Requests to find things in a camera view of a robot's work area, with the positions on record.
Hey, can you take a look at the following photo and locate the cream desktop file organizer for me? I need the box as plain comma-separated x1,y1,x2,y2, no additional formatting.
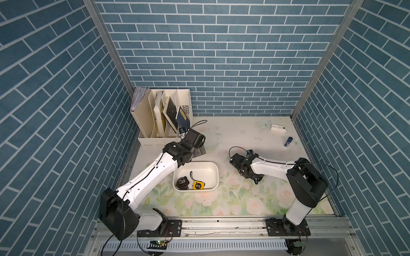
130,87,193,147

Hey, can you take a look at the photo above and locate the stack of papers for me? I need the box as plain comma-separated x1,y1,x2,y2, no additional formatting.
130,87,148,112

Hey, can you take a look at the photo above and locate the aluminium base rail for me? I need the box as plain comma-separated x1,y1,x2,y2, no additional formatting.
84,215,365,256

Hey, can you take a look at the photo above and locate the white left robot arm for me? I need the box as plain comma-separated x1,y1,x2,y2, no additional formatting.
98,129,206,241

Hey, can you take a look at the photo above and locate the black cover book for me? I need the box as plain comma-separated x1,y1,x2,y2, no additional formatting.
163,97,178,133

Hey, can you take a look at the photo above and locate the black 5M tape measure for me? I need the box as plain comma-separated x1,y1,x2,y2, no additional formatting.
175,177,190,191

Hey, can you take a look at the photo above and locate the green circuit board left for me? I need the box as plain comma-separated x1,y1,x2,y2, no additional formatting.
147,240,168,250

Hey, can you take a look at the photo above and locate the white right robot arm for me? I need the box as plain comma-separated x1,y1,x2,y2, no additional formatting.
230,150,328,237

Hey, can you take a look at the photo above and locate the white yellow book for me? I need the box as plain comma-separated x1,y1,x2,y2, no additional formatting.
153,91,166,138

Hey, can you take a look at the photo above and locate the dark blue book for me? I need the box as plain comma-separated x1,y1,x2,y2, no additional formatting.
176,107,191,130

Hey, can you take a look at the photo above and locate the white perforated cable duct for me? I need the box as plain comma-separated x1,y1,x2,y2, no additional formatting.
104,239,288,253

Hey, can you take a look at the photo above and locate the aluminium corner post right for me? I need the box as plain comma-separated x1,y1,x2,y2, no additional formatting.
290,0,364,123

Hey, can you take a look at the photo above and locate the yellow black tape measure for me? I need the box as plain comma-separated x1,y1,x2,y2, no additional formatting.
193,180,205,190

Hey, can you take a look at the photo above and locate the blue glue stick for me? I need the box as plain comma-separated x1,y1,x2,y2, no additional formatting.
284,137,293,147

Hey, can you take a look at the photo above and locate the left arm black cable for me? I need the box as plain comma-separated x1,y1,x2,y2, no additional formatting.
188,119,208,130

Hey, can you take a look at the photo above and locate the aluminium corner post left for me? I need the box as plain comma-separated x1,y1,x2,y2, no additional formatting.
83,0,134,97

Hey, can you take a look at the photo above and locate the white plastic storage box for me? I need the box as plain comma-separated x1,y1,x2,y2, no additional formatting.
172,162,220,192

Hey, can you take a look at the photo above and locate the white rectangular plastic case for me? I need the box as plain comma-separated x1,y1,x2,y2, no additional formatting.
271,124,287,133

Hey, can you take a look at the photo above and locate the aluminium corner post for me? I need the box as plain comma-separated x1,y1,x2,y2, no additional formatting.
83,0,134,97
290,0,364,123

